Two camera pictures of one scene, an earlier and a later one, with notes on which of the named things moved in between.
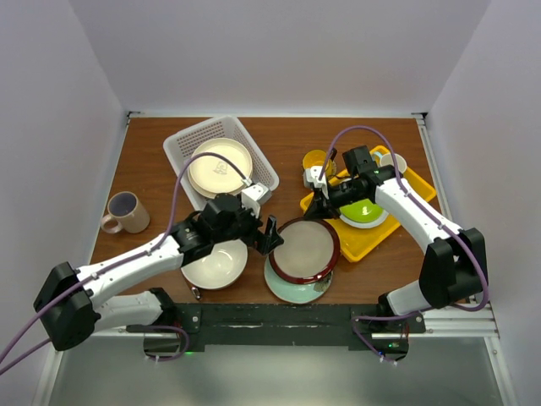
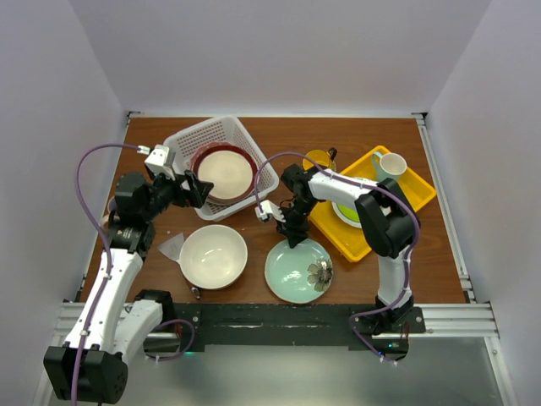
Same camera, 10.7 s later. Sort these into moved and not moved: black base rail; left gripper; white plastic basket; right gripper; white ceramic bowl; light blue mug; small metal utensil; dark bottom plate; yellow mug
Moved: dark bottom plate; left gripper; right gripper
Not moved: small metal utensil; yellow mug; light blue mug; white ceramic bowl; white plastic basket; black base rail
